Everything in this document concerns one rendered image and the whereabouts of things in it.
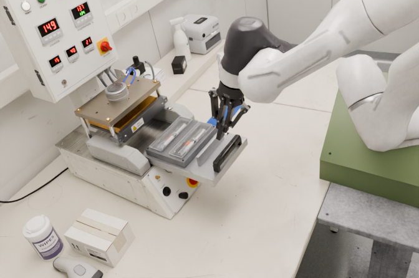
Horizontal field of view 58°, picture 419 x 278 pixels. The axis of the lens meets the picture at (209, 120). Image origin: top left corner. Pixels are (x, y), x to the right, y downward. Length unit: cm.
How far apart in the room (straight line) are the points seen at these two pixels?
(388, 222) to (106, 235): 89
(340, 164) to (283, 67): 64
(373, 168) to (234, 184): 49
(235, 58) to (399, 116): 40
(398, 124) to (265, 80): 34
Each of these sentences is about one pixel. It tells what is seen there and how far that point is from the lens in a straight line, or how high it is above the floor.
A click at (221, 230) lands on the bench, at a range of 132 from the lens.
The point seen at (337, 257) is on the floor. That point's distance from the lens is 216.
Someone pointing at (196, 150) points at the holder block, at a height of 99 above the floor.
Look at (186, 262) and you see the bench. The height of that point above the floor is 75.
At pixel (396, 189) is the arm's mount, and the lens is 138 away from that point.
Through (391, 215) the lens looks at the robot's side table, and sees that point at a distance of 138.
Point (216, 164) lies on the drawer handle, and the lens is 116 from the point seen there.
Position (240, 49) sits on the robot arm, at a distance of 91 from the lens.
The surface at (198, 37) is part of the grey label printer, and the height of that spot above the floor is 91.
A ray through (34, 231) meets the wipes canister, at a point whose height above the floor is 89.
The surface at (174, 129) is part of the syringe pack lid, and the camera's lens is 134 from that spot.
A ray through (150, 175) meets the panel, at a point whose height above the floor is 91.
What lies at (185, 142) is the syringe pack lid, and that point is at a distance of 127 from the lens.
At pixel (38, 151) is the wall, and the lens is 183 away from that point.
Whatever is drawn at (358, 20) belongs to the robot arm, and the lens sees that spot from 78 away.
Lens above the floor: 179
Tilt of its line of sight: 36 degrees down
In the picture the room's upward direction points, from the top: 11 degrees counter-clockwise
